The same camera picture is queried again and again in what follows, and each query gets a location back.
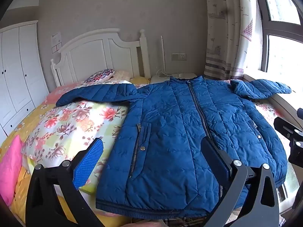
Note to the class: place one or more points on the printed striped curtain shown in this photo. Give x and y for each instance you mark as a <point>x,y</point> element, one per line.
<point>224,28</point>

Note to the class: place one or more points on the blue puffer jacket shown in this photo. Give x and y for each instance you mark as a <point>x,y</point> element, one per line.
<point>170,123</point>

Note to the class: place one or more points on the white wooden headboard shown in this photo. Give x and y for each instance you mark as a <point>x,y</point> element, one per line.
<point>94,52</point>

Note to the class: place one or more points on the floral quilt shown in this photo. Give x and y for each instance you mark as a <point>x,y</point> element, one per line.
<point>71,123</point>

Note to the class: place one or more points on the patterned round cushion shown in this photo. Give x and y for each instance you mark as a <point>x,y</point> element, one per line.
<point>101,75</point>

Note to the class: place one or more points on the person's plaid clothing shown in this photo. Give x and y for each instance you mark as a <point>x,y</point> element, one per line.
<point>180,223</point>

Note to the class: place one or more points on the paper wall notice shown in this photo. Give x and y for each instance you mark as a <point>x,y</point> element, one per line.
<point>56,38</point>

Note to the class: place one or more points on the peach pillow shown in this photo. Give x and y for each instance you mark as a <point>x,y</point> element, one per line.
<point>122,75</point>

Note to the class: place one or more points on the white wardrobe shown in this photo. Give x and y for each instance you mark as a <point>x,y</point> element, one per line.
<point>19,75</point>

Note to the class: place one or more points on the dark framed window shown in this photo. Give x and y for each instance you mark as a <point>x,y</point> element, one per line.
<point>265,28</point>

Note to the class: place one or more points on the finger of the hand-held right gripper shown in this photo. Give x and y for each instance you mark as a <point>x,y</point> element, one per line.
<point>296,153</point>
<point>284,124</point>

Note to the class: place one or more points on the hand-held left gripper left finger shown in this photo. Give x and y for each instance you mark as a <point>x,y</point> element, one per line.
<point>88,160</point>

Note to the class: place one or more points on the yellow patterned bed sheet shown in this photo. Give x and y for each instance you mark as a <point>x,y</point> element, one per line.
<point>26,125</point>

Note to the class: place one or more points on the pink cloth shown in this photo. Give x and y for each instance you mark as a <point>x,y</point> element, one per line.
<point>10,165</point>

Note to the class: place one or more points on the white nightstand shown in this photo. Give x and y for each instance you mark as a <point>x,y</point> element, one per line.
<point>161,79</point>

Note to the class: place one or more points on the beige wall socket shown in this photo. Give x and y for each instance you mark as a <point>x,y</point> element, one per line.
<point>179,56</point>

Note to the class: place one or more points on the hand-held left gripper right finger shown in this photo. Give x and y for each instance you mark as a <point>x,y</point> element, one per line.
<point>213,156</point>

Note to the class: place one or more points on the wall switch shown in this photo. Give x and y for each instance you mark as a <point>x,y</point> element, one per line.
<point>56,48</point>

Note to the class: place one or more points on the white slim lamp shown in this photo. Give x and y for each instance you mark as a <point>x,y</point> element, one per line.
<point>162,52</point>

